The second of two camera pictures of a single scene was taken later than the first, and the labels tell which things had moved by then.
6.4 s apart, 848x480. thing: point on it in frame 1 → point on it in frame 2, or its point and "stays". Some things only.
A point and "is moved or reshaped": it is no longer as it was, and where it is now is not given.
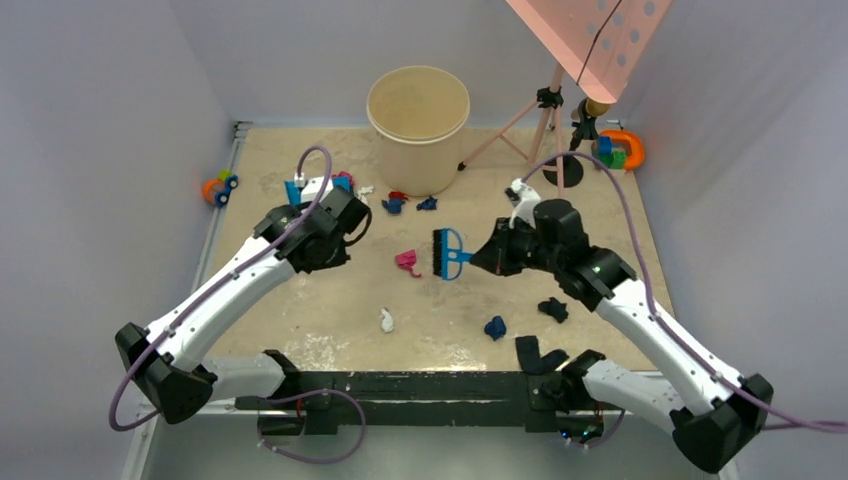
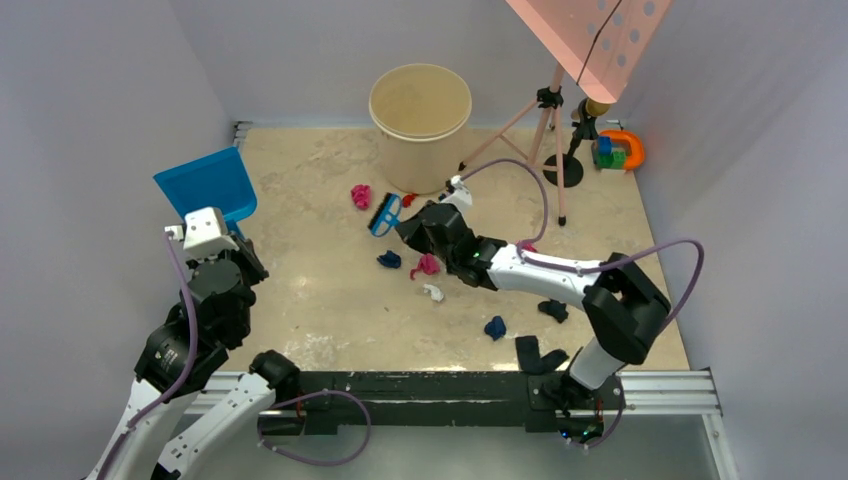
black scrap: (554, 308) stays
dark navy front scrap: (529, 357) stays
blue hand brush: (448, 255) is moved or reshaped
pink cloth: (346, 174) is moved or reshaped
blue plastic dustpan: (294, 192) → (221, 181)
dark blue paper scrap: (496, 327) stays
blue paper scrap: (393, 206) → (390, 259)
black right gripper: (494, 255) → (411, 229)
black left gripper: (340, 256) → (246, 255)
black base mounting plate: (376, 399) stays
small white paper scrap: (387, 321) → (436, 293)
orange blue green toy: (619, 149) stays
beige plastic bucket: (418, 112) stays
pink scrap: (406, 261) → (429, 264)
